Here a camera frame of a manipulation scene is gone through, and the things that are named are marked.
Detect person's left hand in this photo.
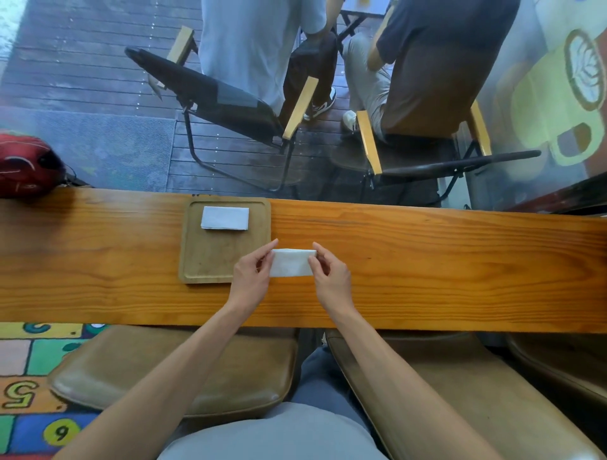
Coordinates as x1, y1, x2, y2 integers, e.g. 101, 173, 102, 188
227, 238, 279, 316

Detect person's right hand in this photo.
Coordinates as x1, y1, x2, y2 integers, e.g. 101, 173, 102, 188
308, 242, 357, 324

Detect white napkin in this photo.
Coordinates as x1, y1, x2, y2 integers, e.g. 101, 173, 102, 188
200, 206, 250, 231
269, 248, 317, 278

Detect person's right forearm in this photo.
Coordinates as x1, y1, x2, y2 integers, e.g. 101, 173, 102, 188
329, 306, 504, 460

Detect person's left forearm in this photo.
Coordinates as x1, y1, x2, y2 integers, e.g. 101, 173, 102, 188
52, 302, 261, 460

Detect square wooden tray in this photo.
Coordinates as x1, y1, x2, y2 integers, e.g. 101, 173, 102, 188
178, 197, 272, 285

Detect brown cushioned stool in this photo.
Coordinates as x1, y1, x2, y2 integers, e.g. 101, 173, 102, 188
326, 329, 606, 460
47, 324, 300, 421
505, 333, 607, 409

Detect person's blue trousers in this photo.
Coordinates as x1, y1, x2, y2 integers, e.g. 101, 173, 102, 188
289, 346, 376, 429

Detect black chair with wooden armrests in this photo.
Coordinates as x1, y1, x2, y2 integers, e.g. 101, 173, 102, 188
356, 100, 542, 207
124, 26, 319, 194

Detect person's grey shirt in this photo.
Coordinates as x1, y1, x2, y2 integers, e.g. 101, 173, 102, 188
158, 402, 388, 460

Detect grey door mat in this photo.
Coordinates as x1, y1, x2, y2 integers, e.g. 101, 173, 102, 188
0, 105, 177, 192

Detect colourful number play mat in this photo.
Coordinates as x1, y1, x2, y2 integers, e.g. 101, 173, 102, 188
0, 322, 110, 460

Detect red helmet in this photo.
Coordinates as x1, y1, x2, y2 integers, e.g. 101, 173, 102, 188
0, 131, 68, 200

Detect dark metal-legged table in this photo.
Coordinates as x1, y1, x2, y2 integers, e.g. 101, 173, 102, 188
338, 0, 392, 42

